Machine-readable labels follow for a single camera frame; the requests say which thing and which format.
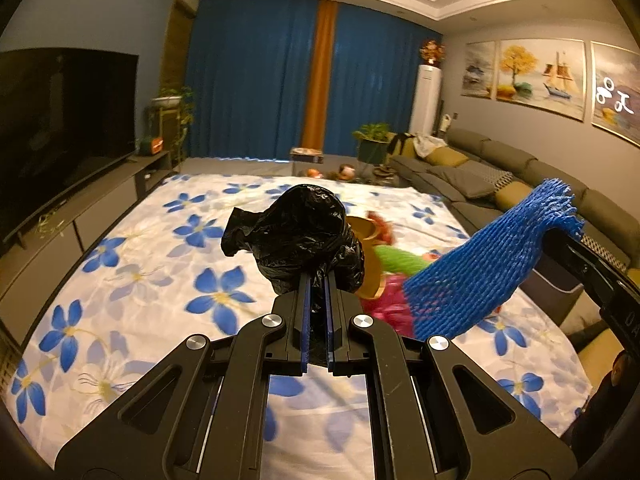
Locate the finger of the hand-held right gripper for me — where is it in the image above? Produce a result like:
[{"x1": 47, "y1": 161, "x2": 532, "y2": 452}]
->
[{"x1": 544, "y1": 229, "x2": 632, "y2": 312}]

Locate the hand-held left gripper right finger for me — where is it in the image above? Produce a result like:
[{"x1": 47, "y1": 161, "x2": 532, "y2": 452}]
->
[{"x1": 324, "y1": 276, "x2": 576, "y2": 480}]

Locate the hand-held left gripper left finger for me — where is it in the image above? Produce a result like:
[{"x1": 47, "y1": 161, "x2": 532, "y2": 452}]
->
[{"x1": 54, "y1": 276, "x2": 310, "y2": 480}]

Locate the grey trash bin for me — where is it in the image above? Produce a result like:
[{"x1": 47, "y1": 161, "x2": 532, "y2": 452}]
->
[{"x1": 531, "y1": 259, "x2": 584, "y2": 329}]

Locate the black plastic bag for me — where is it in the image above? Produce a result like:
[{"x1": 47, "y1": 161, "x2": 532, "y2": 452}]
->
[{"x1": 221, "y1": 184, "x2": 366, "y2": 297}]

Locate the red paper cup gold inside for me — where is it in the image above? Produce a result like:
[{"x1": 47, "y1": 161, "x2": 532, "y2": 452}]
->
[{"x1": 345, "y1": 215, "x2": 388, "y2": 306}]

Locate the blue foam net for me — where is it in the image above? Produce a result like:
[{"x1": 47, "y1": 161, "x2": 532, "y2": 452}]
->
[{"x1": 402, "y1": 178, "x2": 586, "y2": 339}]

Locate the large checkered cushion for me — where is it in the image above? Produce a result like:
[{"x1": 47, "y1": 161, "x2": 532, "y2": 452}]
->
[{"x1": 580, "y1": 235, "x2": 632, "y2": 273}]

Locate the large yellow cushion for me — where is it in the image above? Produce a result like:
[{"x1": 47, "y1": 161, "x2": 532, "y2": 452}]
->
[{"x1": 495, "y1": 181, "x2": 537, "y2": 212}]

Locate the green foam net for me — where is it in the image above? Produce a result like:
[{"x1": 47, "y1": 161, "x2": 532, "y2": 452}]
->
[{"x1": 375, "y1": 245, "x2": 442, "y2": 277}]

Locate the grey sectional sofa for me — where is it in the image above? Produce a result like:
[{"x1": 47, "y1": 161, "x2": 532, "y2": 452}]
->
[{"x1": 387, "y1": 127, "x2": 640, "y2": 311}]

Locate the small checkered cushion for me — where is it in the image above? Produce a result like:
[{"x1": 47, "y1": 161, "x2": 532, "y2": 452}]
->
[{"x1": 472, "y1": 165, "x2": 515, "y2": 187}]

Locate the grey cushion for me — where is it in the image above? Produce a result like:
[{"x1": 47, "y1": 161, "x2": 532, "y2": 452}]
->
[{"x1": 430, "y1": 165, "x2": 496, "y2": 199}]

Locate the blue floral bed sheet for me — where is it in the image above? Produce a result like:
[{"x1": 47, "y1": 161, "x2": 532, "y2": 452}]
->
[{"x1": 10, "y1": 172, "x2": 593, "y2": 480}]

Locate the painting with white marks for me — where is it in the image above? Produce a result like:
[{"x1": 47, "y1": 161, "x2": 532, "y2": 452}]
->
[{"x1": 590, "y1": 41, "x2": 640, "y2": 149}]

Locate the small yellow cushion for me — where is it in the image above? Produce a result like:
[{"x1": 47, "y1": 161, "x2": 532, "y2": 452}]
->
[{"x1": 427, "y1": 147, "x2": 471, "y2": 167}]

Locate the sailboat and tree painting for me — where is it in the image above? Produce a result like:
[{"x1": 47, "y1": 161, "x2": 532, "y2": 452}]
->
[{"x1": 495, "y1": 39, "x2": 587, "y2": 121}]

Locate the white cloth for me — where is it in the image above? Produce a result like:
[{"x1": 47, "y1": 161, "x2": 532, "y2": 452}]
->
[{"x1": 412, "y1": 134, "x2": 449, "y2": 157}]

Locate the green leafy plant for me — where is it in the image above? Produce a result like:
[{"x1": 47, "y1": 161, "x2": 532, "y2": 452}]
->
[{"x1": 352, "y1": 122, "x2": 396, "y2": 145}]

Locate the small grey landscape painting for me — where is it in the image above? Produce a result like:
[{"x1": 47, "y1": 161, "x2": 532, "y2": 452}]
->
[{"x1": 460, "y1": 41, "x2": 497, "y2": 99}]

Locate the white standing air conditioner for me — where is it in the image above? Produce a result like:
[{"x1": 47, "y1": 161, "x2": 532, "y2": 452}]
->
[{"x1": 409, "y1": 65, "x2": 444, "y2": 136}]

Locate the gold plant stand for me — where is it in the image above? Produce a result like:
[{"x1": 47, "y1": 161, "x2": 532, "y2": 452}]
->
[{"x1": 157, "y1": 106, "x2": 184, "y2": 172}]

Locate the dark television cabinet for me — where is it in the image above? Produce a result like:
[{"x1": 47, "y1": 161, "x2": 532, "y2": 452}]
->
[{"x1": 0, "y1": 152, "x2": 174, "y2": 322}]

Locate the orange curtain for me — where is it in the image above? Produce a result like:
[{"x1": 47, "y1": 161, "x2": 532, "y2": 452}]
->
[{"x1": 302, "y1": 0, "x2": 341, "y2": 147}]

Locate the blue curtain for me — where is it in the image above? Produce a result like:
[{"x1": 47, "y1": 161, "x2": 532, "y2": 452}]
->
[
  {"x1": 185, "y1": 0, "x2": 321, "y2": 161},
  {"x1": 325, "y1": 5, "x2": 444, "y2": 157}
]

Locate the red and gold flower ornament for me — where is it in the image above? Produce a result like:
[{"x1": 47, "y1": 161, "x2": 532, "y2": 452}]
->
[{"x1": 419, "y1": 40, "x2": 446, "y2": 67}]

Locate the trailing potted plant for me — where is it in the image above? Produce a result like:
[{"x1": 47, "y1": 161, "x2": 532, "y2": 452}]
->
[{"x1": 149, "y1": 86, "x2": 197, "y2": 128}]

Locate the black flat television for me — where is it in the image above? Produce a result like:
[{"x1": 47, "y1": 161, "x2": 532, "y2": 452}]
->
[{"x1": 0, "y1": 49, "x2": 140, "y2": 257}]

